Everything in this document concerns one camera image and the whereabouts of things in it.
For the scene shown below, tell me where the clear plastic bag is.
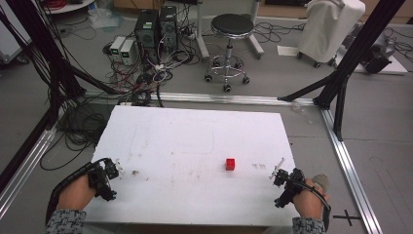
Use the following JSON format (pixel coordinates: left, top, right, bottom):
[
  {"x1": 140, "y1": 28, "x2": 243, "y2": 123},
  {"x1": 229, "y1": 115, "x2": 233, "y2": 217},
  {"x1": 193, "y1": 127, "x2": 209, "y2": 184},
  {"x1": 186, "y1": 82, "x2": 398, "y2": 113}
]
[{"x1": 88, "y1": 7, "x2": 125, "y2": 31}]

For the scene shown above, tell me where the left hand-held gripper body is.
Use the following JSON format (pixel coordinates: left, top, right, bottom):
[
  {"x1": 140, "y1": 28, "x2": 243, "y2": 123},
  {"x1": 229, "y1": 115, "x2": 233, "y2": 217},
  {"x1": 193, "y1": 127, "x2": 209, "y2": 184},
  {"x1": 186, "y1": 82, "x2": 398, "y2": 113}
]
[{"x1": 87, "y1": 157, "x2": 120, "y2": 202}]

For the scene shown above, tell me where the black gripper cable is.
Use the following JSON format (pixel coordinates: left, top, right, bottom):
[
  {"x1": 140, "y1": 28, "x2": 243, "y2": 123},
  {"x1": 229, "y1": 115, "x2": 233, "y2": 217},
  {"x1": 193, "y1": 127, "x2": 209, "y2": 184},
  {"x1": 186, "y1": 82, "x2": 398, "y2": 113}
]
[
  {"x1": 45, "y1": 157, "x2": 111, "y2": 226},
  {"x1": 291, "y1": 179, "x2": 332, "y2": 232}
]

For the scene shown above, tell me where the white cabinet on wheels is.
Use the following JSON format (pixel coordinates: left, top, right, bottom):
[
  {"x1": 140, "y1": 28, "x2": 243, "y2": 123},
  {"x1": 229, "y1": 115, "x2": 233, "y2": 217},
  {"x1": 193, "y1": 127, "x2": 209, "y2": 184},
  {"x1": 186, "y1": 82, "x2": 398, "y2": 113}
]
[{"x1": 0, "y1": 0, "x2": 33, "y2": 65}]

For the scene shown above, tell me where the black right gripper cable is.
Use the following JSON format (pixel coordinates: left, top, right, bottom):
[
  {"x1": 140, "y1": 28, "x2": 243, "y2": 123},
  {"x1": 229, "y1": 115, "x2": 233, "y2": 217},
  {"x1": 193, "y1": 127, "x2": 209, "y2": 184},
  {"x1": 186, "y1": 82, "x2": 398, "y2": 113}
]
[{"x1": 291, "y1": 179, "x2": 332, "y2": 232}]

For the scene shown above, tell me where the person's right hand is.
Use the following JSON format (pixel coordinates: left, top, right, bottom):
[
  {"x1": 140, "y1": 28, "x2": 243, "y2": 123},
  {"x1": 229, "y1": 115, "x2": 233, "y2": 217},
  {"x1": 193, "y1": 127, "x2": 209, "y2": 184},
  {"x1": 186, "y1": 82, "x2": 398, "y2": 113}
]
[{"x1": 292, "y1": 177, "x2": 331, "y2": 221}]

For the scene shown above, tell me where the person's left hand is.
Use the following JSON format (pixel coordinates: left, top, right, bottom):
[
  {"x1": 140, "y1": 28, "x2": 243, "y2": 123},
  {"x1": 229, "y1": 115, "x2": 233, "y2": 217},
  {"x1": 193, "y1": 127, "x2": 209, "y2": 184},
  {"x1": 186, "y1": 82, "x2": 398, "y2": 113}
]
[{"x1": 56, "y1": 175, "x2": 98, "y2": 213}]

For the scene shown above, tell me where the tangle of black floor cables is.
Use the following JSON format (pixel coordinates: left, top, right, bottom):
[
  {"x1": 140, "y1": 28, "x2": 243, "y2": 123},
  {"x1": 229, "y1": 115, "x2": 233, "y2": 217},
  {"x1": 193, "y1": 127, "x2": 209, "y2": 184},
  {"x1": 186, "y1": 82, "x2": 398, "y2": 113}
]
[{"x1": 39, "y1": 103, "x2": 110, "y2": 173}]

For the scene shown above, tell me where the black round swivel stool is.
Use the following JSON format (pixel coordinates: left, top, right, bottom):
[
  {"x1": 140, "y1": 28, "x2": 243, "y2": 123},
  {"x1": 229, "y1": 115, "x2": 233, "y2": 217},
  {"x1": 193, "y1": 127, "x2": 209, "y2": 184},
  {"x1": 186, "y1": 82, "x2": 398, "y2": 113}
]
[{"x1": 204, "y1": 13, "x2": 256, "y2": 94}]

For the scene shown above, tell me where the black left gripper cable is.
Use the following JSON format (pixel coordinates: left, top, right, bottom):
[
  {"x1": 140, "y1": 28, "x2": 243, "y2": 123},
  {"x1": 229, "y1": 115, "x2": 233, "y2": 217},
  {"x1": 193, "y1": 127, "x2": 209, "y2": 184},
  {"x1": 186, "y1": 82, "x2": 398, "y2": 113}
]
[{"x1": 45, "y1": 157, "x2": 111, "y2": 226}]

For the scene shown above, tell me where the white metal table stand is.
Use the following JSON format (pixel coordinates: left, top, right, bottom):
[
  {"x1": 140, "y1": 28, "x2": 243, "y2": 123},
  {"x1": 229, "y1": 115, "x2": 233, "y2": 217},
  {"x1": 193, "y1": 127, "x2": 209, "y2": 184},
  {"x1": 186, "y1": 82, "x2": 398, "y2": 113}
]
[{"x1": 194, "y1": 0, "x2": 266, "y2": 61}]

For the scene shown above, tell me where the black machine on white board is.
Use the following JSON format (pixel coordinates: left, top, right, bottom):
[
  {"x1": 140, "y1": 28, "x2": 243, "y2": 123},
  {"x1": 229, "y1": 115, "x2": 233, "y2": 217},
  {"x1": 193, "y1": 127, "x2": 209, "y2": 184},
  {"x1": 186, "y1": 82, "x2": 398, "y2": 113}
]
[{"x1": 335, "y1": 30, "x2": 409, "y2": 76}]

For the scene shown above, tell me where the white bench power supply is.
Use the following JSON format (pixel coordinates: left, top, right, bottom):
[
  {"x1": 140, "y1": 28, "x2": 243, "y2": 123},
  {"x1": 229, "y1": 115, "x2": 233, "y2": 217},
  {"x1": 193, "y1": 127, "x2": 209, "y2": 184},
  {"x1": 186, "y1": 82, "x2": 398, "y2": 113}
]
[
  {"x1": 119, "y1": 39, "x2": 136, "y2": 66},
  {"x1": 109, "y1": 35, "x2": 127, "y2": 61}
]

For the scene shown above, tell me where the black braced frame post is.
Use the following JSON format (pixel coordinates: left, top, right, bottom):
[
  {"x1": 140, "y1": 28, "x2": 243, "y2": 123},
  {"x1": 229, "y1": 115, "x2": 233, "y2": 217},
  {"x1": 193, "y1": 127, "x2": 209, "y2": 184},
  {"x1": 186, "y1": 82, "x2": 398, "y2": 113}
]
[{"x1": 277, "y1": 0, "x2": 407, "y2": 142}]

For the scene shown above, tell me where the black frame post with cables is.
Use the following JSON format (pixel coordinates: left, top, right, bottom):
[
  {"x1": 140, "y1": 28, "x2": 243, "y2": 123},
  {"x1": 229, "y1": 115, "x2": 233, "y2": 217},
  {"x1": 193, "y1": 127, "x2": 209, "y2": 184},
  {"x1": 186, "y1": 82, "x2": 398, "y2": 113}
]
[{"x1": 0, "y1": 0, "x2": 122, "y2": 131}]

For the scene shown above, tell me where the white paper sheet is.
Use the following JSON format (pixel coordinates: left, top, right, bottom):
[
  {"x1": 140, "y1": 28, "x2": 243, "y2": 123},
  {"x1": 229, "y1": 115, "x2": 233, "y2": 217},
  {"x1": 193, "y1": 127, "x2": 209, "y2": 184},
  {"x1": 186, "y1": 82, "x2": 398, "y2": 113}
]
[{"x1": 277, "y1": 44, "x2": 300, "y2": 58}]

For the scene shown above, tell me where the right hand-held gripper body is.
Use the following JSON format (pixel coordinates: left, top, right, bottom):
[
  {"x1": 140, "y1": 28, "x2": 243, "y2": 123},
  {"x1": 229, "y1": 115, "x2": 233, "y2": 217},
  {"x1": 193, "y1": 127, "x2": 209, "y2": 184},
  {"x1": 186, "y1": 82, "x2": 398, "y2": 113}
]
[{"x1": 273, "y1": 167, "x2": 307, "y2": 210}]

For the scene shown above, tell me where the round white table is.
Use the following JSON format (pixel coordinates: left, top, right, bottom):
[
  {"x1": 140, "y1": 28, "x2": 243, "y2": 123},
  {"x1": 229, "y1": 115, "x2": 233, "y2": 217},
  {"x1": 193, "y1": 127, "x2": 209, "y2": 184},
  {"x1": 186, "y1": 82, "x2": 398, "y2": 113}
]
[{"x1": 41, "y1": 0, "x2": 96, "y2": 16}]

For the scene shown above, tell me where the small black computer tower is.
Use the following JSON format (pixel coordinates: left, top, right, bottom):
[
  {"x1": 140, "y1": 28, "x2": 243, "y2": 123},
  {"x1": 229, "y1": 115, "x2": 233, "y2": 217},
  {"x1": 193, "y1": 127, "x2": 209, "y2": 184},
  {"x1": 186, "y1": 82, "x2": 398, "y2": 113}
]
[{"x1": 158, "y1": 5, "x2": 179, "y2": 51}]

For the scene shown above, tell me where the large black computer tower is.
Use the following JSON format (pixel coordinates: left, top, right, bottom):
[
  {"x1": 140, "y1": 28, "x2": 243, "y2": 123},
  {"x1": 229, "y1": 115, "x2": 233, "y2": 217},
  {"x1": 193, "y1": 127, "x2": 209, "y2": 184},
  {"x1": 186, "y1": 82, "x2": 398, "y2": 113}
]
[{"x1": 133, "y1": 9, "x2": 161, "y2": 65}]

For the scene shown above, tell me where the white cloth covered cart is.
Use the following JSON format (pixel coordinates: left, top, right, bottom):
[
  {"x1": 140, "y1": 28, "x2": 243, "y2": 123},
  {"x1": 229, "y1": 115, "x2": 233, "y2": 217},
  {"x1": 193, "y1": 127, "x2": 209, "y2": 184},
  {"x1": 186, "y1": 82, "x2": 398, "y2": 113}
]
[{"x1": 296, "y1": 0, "x2": 367, "y2": 68}]

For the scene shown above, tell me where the long aluminium floor rail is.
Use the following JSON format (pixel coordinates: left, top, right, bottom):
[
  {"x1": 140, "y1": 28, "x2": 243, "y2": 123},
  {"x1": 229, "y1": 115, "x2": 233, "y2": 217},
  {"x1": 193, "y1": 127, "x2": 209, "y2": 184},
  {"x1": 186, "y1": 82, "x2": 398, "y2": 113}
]
[{"x1": 83, "y1": 90, "x2": 317, "y2": 107}]

